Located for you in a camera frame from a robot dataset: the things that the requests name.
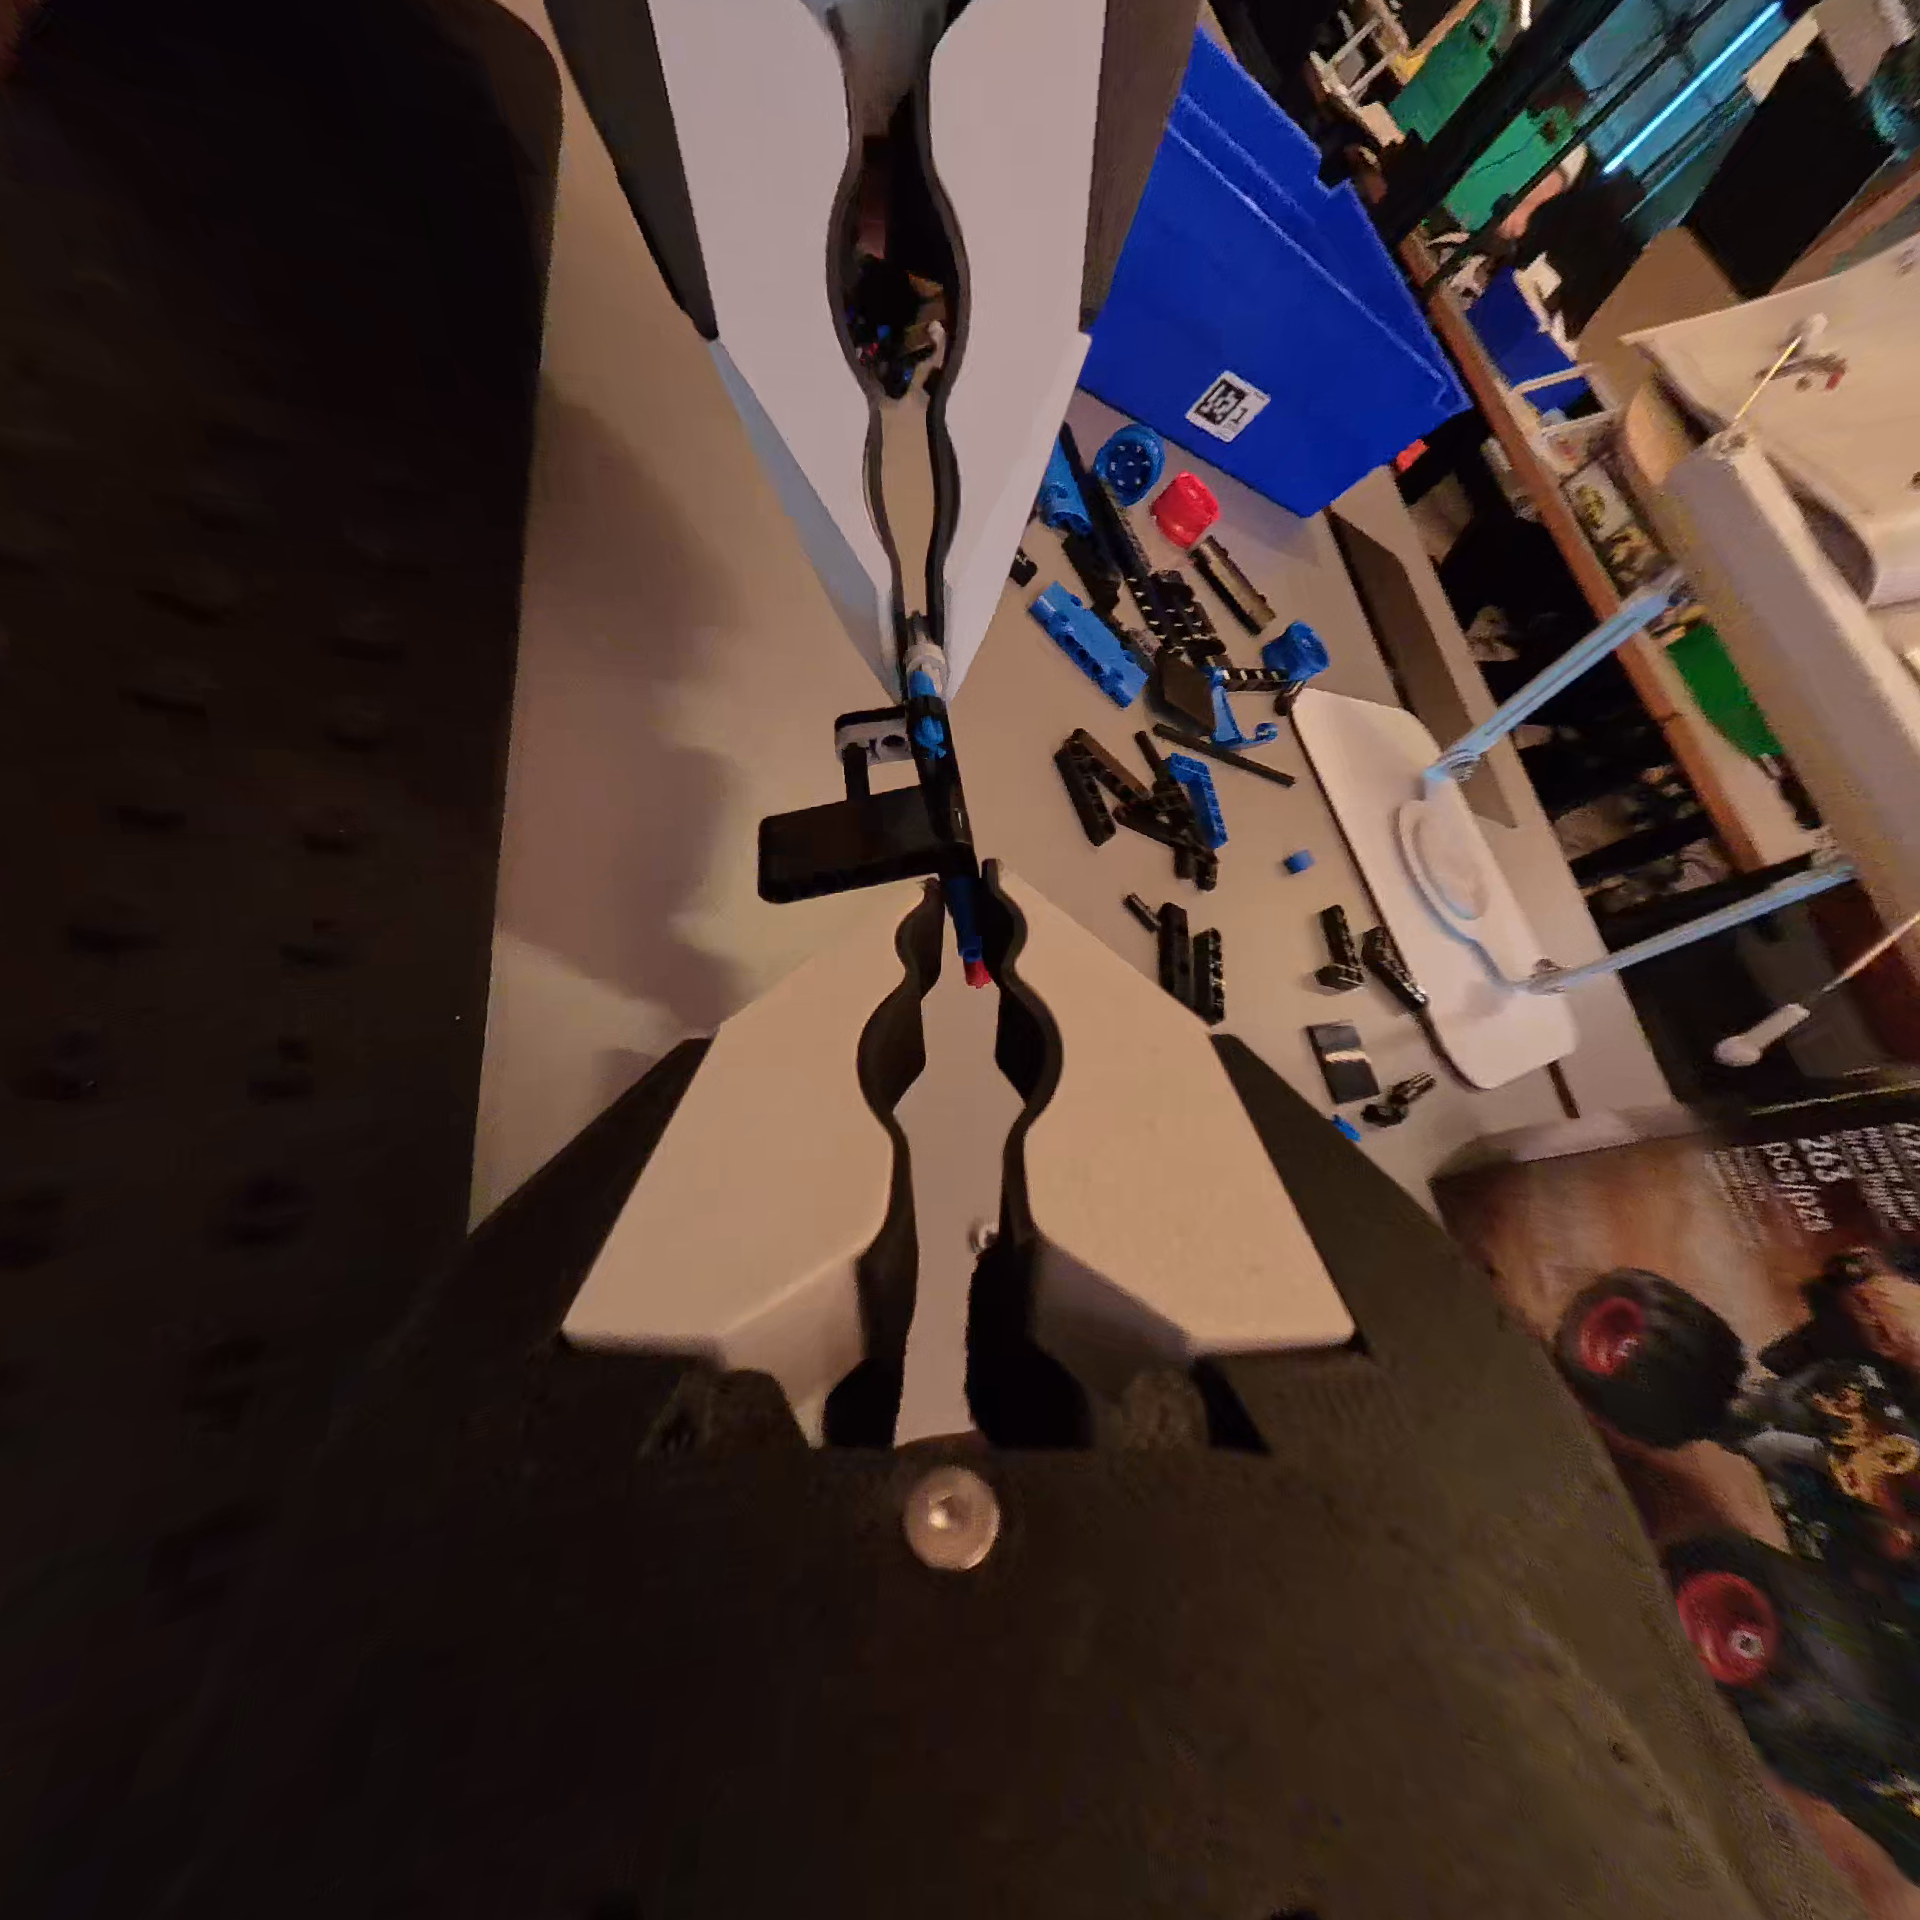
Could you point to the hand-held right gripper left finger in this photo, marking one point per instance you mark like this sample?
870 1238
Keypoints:
720 1201

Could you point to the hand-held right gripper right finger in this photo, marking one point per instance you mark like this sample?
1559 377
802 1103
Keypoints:
1170 1201

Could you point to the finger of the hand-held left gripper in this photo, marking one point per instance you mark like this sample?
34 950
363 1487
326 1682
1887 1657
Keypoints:
1019 301
765 224

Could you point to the black blue toy brick assembly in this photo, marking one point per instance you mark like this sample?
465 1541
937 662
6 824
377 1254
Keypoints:
840 849

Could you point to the grey desk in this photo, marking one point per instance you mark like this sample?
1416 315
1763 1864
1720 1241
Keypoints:
720 600

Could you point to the dark desk mat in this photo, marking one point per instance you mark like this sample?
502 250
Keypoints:
1395 629

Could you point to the blue toy fender piece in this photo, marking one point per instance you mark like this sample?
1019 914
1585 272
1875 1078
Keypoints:
1067 487

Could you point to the blue toy wheel hub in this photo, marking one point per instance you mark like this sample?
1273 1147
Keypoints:
1299 653
1127 463

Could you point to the large black flat toy tile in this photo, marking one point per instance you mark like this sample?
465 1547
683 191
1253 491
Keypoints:
1343 1062

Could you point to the short black toy beam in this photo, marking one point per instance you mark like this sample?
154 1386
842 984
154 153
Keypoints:
1210 975

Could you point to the blue storage bin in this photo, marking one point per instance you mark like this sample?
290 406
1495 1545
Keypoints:
1259 301

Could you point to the long black toy beam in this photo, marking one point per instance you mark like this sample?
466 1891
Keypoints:
1176 953

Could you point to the black toy connector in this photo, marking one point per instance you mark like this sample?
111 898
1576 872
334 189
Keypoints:
1397 1098

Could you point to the small red toy wheel hub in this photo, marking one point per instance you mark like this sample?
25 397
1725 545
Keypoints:
1185 510

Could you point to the wide black studded toy beam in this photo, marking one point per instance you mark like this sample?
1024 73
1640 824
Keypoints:
1147 593

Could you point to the blue studded toy beam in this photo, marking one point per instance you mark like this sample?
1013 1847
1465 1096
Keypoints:
1088 642

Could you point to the black glossy toy block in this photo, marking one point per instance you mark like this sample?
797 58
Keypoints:
1233 586

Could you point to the white book stand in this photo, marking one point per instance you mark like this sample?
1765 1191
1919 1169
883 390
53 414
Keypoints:
1485 1021

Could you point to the black joined toy beams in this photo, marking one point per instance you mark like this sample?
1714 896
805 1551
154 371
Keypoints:
1177 832

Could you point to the blue angled toy beam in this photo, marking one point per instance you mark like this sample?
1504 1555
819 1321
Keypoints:
1200 797

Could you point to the large black angled toy beam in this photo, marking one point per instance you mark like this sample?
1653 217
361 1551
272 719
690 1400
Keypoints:
1088 787

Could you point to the small black flat toy tile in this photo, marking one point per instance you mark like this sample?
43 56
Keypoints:
1185 690

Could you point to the thin black studded beam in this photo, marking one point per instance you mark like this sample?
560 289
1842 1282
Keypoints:
1258 687

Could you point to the blue curved toy panel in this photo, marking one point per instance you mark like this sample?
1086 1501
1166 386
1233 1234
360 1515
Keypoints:
1241 717

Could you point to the green board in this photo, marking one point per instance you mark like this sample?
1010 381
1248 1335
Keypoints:
1477 142

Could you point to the small blue bin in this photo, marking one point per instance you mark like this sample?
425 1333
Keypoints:
1523 339

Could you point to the toy set cardboard box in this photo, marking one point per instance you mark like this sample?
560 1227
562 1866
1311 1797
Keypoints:
1725 1424

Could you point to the open instruction booklet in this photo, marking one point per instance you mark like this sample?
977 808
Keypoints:
1785 359

